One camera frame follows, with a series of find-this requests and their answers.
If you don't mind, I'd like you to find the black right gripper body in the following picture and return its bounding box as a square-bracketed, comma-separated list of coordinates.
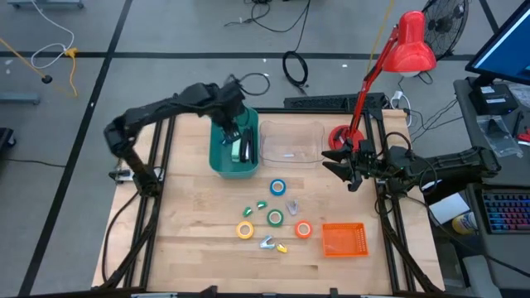
[349, 139, 386, 193]

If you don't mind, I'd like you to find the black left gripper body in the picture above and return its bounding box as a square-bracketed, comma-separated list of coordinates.
[210, 80, 249, 140]

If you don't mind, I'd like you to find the blue tape roll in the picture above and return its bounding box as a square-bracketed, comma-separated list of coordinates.
[269, 178, 287, 197]

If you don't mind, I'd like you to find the orange tape roll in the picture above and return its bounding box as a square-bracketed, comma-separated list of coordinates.
[294, 219, 314, 239]

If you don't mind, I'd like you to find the yellow tape roll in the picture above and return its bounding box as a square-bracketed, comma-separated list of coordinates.
[235, 220, 255, 240]

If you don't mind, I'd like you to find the green tape roll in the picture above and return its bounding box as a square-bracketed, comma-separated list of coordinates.
[266, 209, 285, 228]

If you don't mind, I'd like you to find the teal plastic bin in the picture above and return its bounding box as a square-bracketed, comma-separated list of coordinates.
[208, 105, 262, 180]

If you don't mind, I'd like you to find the clear plastic tray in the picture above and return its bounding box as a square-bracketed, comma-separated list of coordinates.
[258, 119, 326, 169]

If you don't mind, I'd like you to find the black power strip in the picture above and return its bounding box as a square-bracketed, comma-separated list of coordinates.
[283, 93, 388, 111]

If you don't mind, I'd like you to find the orange mesh basket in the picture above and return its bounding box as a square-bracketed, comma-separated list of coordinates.
[320, 222, 369, 258]

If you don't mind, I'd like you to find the white power adapter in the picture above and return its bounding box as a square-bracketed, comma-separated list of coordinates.
[390, 89, 413, 127]

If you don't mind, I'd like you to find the white paper sheet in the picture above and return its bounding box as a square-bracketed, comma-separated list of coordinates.
[428, 192, 471, 225]

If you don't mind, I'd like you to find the grey side desk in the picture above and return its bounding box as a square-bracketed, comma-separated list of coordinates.
[453, 76, 530, 291]

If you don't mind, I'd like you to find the yellow wipes container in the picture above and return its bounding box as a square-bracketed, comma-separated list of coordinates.
[451, 211, 478, 236]

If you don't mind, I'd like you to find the red desk lamp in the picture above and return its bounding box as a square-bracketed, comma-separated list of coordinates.
[328, 10, 438, 158]

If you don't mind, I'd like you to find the clear plastic bag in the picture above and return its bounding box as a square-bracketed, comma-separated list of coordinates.
[475, 114, 523, 158]

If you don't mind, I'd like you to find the black mini computer box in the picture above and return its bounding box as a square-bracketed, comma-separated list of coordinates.
[468, 84, 519, 116]

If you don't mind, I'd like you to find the backlit black keyboard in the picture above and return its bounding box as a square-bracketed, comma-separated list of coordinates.
[482, 192, 530, 235]

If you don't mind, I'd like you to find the black floor fan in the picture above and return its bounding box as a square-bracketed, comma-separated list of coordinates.
[422, 0, 471, 62]

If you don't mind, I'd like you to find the black computer monitor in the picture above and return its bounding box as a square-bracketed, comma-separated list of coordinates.
[465, 0, 530, 87]

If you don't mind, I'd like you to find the grey metal floor base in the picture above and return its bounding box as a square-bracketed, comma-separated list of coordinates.
[0, 91, 41, 105]
[7, 0, 85, 9]

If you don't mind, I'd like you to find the black caster base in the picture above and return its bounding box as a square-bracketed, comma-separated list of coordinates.
[0, 127, 17, 150]

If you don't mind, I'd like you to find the black aluminium table frame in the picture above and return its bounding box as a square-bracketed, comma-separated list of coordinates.
[99, 105, 446, 298]

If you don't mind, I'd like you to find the coiled black floor cable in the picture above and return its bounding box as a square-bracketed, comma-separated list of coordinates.
[282, 0, 312, 90]

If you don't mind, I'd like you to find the loose black floor cable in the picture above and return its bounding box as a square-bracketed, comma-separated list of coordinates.
[223, 0, 312, 34]

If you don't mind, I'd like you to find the thin yellow hanging cord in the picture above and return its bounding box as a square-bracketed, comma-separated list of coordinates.
[366, 0, 397, 75]

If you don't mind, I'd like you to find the yellow extension cable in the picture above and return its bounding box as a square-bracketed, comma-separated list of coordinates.
[64, 46, 80, 99]

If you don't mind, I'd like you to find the white floor cable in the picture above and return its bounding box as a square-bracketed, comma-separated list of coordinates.
[31, 0, 75, 70]

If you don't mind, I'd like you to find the yellow cord with black end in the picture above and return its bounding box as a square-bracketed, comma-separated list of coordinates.
[0, 36, 54, 85]

